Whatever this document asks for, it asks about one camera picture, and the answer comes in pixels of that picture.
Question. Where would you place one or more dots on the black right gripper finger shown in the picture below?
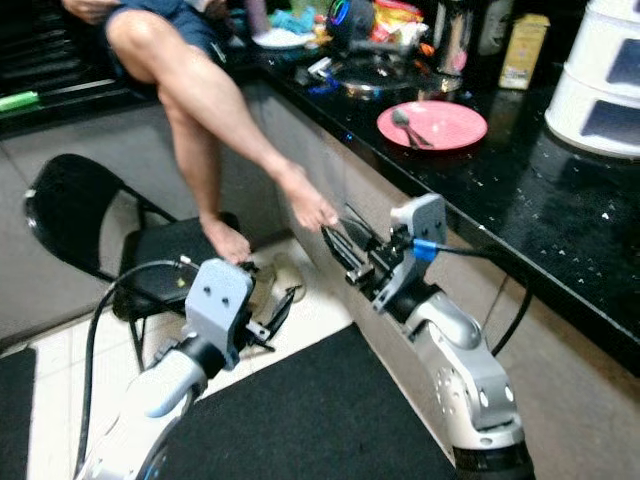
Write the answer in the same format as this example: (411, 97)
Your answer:
(342, 260)
(350, 236)

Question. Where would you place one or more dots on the large black floor mat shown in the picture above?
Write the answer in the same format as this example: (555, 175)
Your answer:
(310, 420)

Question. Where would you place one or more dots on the small black floor mat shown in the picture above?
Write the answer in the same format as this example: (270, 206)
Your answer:
(15, 420)

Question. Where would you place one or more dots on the grey kitchen cabinet drawers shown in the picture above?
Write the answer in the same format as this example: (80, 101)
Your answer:
(580, 400)

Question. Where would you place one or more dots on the black folding chair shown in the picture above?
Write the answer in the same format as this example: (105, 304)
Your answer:
(160, 255)

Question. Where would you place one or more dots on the white tiered plastic rack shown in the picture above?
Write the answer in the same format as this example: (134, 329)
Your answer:
(590, 100)

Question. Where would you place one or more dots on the person's bare hand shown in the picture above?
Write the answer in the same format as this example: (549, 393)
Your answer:
(212, 6)
(92, 8)

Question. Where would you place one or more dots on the white round plate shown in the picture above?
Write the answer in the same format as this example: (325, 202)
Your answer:
(280, 40)

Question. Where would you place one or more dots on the steel spoon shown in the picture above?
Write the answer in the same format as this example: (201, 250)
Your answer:
(400, 117)

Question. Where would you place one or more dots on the pink round plate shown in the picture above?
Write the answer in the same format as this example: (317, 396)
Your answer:
(450, 125)

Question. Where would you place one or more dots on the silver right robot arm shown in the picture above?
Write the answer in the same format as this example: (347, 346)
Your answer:
(470, 370)

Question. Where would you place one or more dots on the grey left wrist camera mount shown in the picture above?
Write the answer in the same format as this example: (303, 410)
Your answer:
(220, 295)

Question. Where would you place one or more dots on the seated person in blue shorts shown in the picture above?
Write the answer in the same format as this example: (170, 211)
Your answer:
(210, 100)

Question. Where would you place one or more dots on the red yellow noodle packet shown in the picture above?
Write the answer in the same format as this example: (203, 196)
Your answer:
(395, 15)

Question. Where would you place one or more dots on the purple bottle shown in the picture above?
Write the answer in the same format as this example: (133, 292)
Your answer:
(256, 15)

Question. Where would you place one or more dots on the steel pan with glass lid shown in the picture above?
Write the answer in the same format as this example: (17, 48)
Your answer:
(380, 75)

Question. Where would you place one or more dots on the beige slipper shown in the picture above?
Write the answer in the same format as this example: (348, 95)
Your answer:
(280, 280)

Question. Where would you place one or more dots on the yellow cardboard box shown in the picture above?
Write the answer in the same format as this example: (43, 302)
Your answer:
(525, 50)

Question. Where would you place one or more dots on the black chrome coffee machine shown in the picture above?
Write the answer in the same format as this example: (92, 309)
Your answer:
(455, 40)

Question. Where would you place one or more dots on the teal cloth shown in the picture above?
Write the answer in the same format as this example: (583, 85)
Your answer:
(295, 18)

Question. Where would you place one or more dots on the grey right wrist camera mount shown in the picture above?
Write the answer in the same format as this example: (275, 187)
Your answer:
(425, 215)

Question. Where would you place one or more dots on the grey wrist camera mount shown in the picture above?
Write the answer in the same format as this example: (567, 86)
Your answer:
(425, 215)
(220, 295)

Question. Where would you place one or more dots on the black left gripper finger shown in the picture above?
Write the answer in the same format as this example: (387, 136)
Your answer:
(285, 308)

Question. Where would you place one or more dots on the green plastic item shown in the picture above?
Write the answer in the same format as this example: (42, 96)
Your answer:
(18, 101)

